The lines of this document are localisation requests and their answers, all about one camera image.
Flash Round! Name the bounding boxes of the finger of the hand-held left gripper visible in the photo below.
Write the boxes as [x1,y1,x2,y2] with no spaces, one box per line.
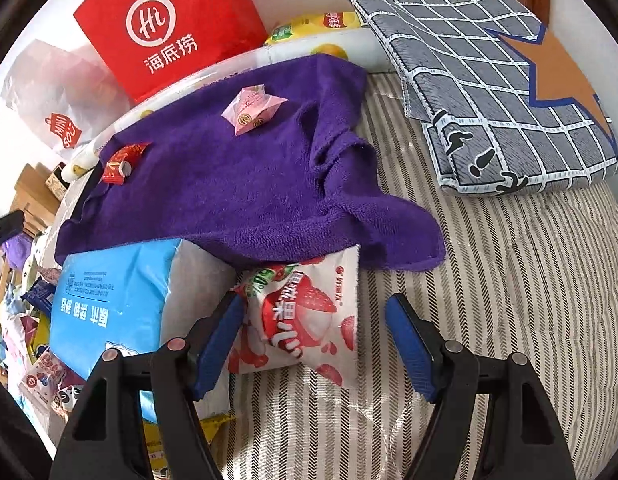
[0,212,22,247]

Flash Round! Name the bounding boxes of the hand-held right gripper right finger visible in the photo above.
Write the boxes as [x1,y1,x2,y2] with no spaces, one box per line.
[384,292,577,480]

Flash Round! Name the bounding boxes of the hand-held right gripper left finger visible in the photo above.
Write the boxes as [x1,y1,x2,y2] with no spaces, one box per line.
[49,292,247,480]

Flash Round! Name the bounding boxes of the white red strawberry snack packet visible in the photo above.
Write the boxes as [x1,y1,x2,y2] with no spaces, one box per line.
[228,245,361,388]

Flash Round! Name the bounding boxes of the purple soft object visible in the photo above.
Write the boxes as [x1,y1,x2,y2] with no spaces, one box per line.
[1,237,36,267]

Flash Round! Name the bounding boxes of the cardboard boxes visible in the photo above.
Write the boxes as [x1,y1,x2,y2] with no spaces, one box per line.
[11,162,70,241]

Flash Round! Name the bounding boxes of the flat yellow snack packet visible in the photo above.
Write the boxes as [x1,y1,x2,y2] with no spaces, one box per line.
[141,407,235,480]

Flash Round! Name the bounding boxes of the pile of mixed snack packets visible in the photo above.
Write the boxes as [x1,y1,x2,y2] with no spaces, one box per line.
[0,237,90,423]

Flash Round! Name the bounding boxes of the blue tissue pack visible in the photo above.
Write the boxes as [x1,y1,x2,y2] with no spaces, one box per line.
[50,239,240,423]

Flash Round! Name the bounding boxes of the striped bed quilt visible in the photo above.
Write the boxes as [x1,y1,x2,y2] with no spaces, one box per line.
[54,72,618,480]

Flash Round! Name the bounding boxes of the red wrapped candy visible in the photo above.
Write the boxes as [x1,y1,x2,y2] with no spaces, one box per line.
[103,142,150,183]

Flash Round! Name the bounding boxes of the white plastic bag red logo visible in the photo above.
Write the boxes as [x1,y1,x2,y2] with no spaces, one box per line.
[0,37,134,151]

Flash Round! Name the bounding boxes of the purple towel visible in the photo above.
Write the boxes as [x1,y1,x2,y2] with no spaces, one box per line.
[55,54,447,272]

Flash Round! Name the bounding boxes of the pink triangular candy packet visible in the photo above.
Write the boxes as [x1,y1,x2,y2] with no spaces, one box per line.
[221,85,286,136]

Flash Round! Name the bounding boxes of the red paper bag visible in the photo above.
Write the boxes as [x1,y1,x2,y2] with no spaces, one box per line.
[73,0,270,105]

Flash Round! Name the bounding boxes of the grey checked star pillow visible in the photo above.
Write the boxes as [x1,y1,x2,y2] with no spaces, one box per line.
[334,0,618,195]

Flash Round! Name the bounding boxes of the white lemon print package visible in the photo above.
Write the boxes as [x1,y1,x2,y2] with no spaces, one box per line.
[61,30,375,183]

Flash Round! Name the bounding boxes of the yellow lemon snack packet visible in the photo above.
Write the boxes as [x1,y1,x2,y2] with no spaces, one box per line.
[266,10,365,43]

